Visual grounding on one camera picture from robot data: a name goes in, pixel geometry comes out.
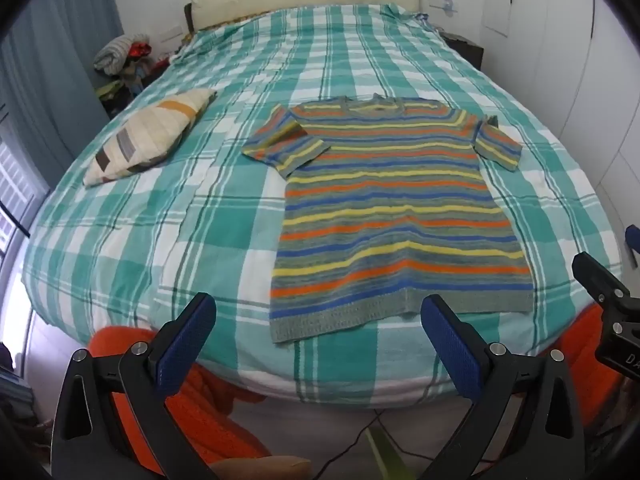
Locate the blue curtain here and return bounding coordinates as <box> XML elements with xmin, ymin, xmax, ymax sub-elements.
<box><xmin>0</xmin><ymin>0</ymin><xmax>123</xmax><ymax>201</ymax></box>

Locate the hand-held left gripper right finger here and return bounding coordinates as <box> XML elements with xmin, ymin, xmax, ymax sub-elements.
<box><xmin>420</xmin><ymin>294</ymin><xmax>586</xmax><ymax>480</ymax></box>

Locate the beige rounded object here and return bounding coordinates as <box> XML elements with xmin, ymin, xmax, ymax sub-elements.
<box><xmin>210</xmin><ymin>455</ymin><xmax>313</xmax><ymax>480</ymax></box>

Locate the green plaid bed blanket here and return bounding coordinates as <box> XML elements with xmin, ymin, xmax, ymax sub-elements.
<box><xmin>22</xmin><ymin>2</ymin><xmax>626</xmax><ymax>403</ymax></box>

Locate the pile of clothes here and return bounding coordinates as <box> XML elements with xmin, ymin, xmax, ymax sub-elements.
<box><xmin>93</xmin><ymin>32</ymin><xmax>153</xmax><ymax>106</ymax></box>

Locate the pale green strip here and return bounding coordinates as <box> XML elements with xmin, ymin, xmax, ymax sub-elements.
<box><xmin>367</xmin><ymin>430</ymin><xmax>411</xmax><ymax>480</ymax></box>

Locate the dark nightstand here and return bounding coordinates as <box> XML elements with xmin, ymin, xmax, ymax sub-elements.
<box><xmin>440</xmin><ymin>30</ymin><xmax>485</xmax><ymax>71</ymax></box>

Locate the orange fleece garment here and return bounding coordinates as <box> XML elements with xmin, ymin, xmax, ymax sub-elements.
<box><xmin>87</xmin><ymin>305</ymin><xmax>626</xmax><ymax>476</ymax></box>

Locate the white wardrobe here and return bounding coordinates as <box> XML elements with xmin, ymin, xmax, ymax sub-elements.
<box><xmin>555</xmin><ymin>0</ymin><xmax>640</xmax><ymax>241</ymax></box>

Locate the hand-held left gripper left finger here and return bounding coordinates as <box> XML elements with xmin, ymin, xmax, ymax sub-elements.
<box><xmin>50</xmin><ymin>291</ymin><xmax>218</xmax><ymax>480</ymax></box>

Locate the black cable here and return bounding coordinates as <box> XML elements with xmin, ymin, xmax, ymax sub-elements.
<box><xmin>310</xmin><ymin>410</ymin><xmax>396</xmax><ymax>480</ymax></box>

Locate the window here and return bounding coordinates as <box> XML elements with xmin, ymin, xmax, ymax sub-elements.
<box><xmin>0</xmin><ymin>105</ymin><xmax>51</xmax><ymax>261</ymax></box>

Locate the striped knit sweater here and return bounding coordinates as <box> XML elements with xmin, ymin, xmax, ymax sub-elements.
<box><xmin>241</xmin><ymin>94</ymin><xmax>523</xmax><ymax>345</ymax></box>

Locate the beige striped pillow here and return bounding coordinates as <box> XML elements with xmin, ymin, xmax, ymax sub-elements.
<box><xmin>82</xmin><ymin>88</ymin><xmax>218</xmax><ymax>188</ymax></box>

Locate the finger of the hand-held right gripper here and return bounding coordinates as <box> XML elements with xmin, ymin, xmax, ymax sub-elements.
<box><xmin>572</xmin><ymin>252</ymin><xmax>631</xmax><ymax>311</ymax></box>
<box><xmin>625</xmin><ymin>225</ymin><xmax>640</xmax><ymax>268</ymax></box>

